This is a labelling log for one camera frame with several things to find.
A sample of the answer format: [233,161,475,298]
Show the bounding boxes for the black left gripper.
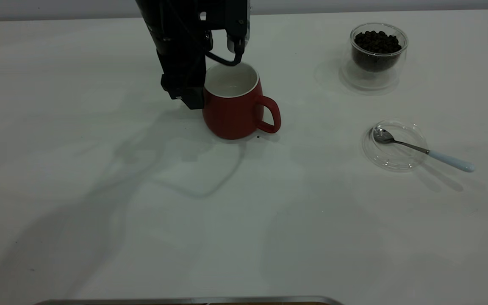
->
[136,0,207,110]

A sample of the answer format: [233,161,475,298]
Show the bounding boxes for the red ceramic mug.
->
[202,62,282,140]

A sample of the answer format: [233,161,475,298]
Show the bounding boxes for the clear glass saucer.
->
[362,120,430,172]

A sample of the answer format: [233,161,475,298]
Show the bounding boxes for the metal spoon light blue handle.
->
[373,127,476,173]

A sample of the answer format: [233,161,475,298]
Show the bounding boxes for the dark coffee beans heap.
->
[353,30,402,72]

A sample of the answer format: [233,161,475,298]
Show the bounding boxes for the silver metal tray rim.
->
[34,296,344,305]

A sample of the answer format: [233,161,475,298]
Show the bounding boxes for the black left camera cable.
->
[205,38,245,67]

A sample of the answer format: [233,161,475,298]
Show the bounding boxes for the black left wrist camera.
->
[202,0,251,53]

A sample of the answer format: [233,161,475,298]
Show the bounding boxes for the clear double-wall glass cup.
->
[339,22,410,92]

